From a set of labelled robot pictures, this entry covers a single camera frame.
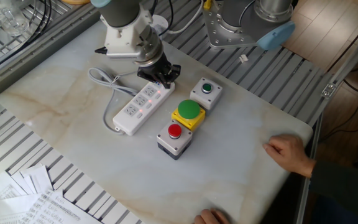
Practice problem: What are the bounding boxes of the white paper sheet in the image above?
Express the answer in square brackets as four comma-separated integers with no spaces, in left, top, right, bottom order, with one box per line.
[19,164,54,194]
[10,170,37,196]

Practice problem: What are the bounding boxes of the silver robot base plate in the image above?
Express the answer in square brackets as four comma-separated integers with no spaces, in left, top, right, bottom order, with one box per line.
[202,0,260,50]

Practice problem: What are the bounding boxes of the right forearm dark sleeve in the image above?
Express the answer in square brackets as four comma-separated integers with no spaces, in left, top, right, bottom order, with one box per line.
[309,160,358,224]

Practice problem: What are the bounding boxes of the black floor cable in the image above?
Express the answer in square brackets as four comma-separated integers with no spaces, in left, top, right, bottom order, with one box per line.
[320,55,358,142]

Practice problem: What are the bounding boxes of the large printed paper sheet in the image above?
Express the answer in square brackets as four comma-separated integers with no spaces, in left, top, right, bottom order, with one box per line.
[14,189,104,224]

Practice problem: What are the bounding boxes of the yellow box green mushroom button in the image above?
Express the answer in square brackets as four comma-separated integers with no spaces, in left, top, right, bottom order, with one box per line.
[171,99,207,133]

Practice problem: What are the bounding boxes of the aluminium frame profile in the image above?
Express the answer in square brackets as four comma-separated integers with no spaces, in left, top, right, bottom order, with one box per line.
[293,18,358,224]

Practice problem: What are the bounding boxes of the grey box red button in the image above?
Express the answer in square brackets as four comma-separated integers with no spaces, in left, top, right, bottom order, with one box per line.
[156,119,194,161]

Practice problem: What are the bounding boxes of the person's left hand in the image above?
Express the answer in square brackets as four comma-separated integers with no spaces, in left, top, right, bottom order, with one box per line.
[193,208,231,224]

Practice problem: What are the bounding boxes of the white power strip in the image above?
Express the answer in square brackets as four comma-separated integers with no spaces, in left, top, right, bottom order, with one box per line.
[112,81,176,137]

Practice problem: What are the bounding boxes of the person's blue trousers leg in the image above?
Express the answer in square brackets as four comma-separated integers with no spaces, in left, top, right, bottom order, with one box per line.
[311,195,358,224]

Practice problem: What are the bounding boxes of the person's right hand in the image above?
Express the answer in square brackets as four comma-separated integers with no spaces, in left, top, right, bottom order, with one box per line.
[262,134,316,179]

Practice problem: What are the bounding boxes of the long black cable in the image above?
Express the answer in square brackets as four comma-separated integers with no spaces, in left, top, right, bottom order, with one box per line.
[0,0,53,71]

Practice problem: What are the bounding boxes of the clear glass jar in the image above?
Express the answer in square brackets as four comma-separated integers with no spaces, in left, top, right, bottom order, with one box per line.
[0,0,30,37]

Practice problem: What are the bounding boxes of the wooden round stand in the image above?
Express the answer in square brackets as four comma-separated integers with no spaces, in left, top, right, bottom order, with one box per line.
[60,0,92,6]

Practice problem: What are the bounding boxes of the grey box green button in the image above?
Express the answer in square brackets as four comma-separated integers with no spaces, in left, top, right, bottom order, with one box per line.
[190,77,223,111]

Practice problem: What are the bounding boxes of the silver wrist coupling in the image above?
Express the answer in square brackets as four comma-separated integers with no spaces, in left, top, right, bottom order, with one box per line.
[134,26,165,68]

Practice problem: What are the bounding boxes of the grey power strip cable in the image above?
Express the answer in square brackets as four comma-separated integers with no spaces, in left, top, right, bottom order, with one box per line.
[88,67,139,136]

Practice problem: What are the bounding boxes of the round white socket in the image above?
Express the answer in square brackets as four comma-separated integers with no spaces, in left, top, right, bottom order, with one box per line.
[152,14,170,35]

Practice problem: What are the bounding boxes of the marble pattern board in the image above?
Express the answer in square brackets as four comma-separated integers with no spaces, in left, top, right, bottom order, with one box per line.
[0,21,314,224]

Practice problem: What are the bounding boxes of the grey metal side table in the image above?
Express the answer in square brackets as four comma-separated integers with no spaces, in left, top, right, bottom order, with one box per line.
[0,0,101,108]

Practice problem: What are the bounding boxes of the white socket cable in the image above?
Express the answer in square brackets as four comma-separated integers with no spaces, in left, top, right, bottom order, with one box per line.
[165,0,205,35]

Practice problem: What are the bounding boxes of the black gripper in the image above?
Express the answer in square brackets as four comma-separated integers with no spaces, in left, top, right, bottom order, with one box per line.
[137,52,181,90]

